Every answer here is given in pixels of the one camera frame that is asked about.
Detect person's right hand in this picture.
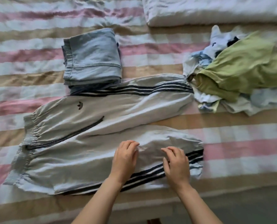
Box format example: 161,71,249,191
161,146,192,193

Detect person's left hand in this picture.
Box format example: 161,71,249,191
109,140,140,185

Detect grey black-striped track pants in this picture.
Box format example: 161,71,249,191
3,73,204,196

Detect person's right forearm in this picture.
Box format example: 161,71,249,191
175,183,223,224

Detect person's left forearm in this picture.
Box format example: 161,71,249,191
71,176,123,224

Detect folded dark blue garment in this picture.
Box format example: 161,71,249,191
68,78,123,96

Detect folded light blue jeans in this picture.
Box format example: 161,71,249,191
61,28,123,86

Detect pale white crumpled garment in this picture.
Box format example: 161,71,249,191
196,87,277,116

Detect green t-shirt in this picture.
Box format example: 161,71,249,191
194,31,277,103

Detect white blue printed garment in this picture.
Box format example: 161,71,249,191
183,25,247,78

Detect pink beige striped bedsheet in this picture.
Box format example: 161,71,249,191
0,0,277,224

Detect folded white duvet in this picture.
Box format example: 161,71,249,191
142,0,277,27

